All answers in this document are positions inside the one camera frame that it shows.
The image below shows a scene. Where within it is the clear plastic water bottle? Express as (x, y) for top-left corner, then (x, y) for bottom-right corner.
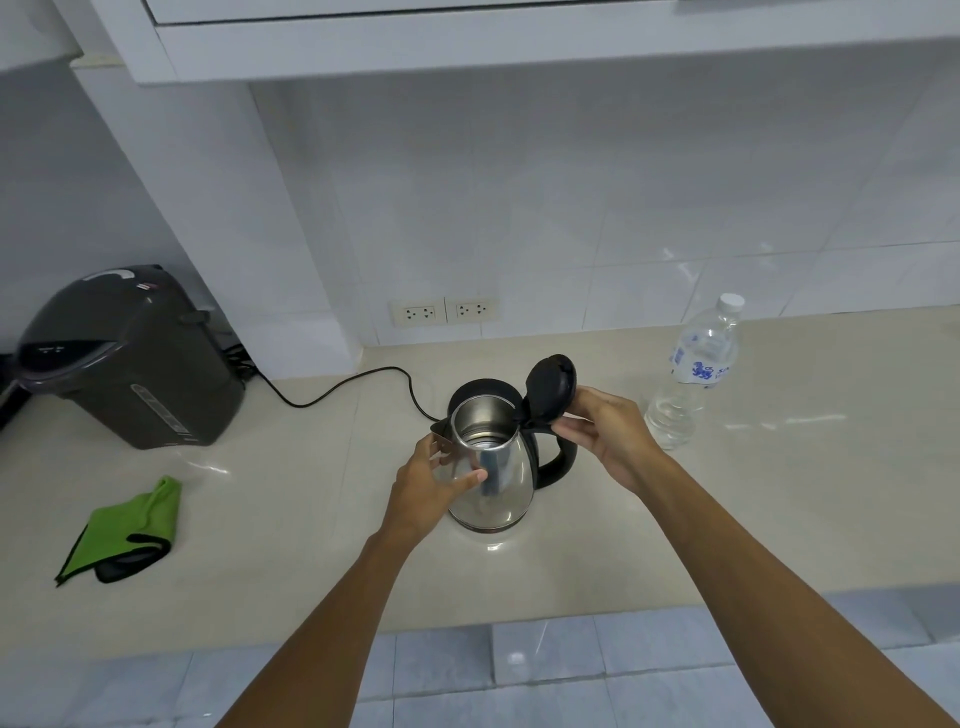
(644, 292), (747, 452)

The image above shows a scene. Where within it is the white wall cabinet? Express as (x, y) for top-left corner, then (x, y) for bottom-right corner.
(88, 0), (960, 85)

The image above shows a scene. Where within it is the person's right hand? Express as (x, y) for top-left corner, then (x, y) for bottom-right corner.
(550, 387), (666, 494)

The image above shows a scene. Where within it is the black cable bundle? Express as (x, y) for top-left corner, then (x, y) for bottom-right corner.
(219, 341), (262, 385)

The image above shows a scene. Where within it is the person's left hand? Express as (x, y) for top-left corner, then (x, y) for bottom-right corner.
(381, 433), (488, 547)

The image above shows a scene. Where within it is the green and black cloth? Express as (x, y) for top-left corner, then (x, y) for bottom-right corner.
(54, 474), (184, 588)

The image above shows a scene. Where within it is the white wall socket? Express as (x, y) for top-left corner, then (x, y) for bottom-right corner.
(446, 296), (501, 326)
(389, 298), (447, 329)

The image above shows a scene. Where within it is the person's right forearm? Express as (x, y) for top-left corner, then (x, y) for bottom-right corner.
(622, 448), (960, 728)

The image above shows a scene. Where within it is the dark grey electric water boiler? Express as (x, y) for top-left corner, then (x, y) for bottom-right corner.
(15, 263), (249, 452)

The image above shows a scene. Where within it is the stainless steel electric kettle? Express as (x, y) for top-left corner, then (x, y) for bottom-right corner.
(429, 354), (581, 536)

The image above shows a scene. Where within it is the person's left forearm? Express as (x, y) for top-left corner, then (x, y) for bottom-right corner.
(216, 523), (423, 728)

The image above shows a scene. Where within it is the black power cord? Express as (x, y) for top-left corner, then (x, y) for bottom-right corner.
(251, 366), (445, 423)

